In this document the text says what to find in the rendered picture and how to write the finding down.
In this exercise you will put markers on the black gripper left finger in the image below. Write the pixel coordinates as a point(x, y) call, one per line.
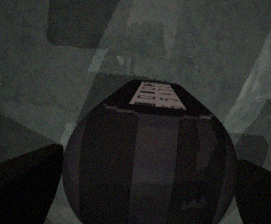
point(28, 185)

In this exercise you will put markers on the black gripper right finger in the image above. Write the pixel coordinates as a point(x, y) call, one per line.
point(253, 193)

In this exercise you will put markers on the dark grey switch panel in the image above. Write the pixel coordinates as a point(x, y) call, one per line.
point(149, 154)

